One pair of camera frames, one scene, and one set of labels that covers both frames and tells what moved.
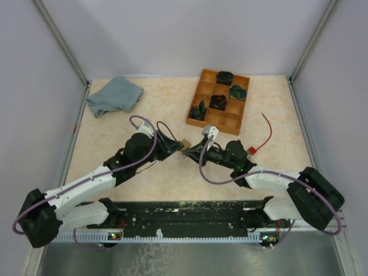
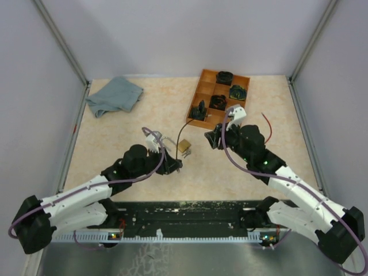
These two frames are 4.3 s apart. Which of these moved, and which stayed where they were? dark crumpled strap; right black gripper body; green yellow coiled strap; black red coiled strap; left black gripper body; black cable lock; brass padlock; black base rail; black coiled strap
Moved: left black gripper body; black cable lock; right black gripper body
Stayed: green yellow coiled strap; black red coiled strap; dark crumpled strap; brass padlock; black base rail; black coiled strap
